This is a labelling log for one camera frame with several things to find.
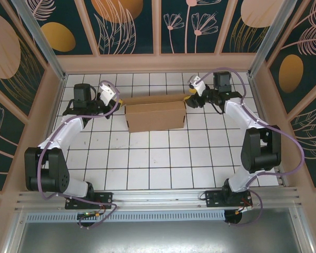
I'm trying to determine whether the grey metal sheet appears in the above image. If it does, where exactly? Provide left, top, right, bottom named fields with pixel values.
left=5, top=208, right=314, bottom=253

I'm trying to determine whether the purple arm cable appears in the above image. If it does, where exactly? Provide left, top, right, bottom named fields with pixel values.
left=197, top=67, right=305, bottom=227
left=39, top=80, right=121, bottom=230

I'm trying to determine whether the aluminium frame post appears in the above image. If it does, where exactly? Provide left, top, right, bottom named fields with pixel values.
left=248, top=0, right=303, bottom=77
left=12, top=0, right=67, bottom=81

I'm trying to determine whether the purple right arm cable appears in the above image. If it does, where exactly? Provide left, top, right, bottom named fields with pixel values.
left=197, top=67, right=305, bottom=227

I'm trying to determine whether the aluminium table edge rail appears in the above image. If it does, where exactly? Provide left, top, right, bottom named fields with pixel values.
left=15, top=186, right=302, bottom=212

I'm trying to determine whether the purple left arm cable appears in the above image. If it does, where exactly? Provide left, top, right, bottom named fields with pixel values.
left=39, top=80, right=121, bottom=230

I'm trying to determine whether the brown cardboard box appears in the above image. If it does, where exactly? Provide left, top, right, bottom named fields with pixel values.
left=122, top=94, right=187, bottom=133

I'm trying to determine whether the slotted grey cable duct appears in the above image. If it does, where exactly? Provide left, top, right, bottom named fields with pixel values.
left=26, top=210, right=226, bottom=222

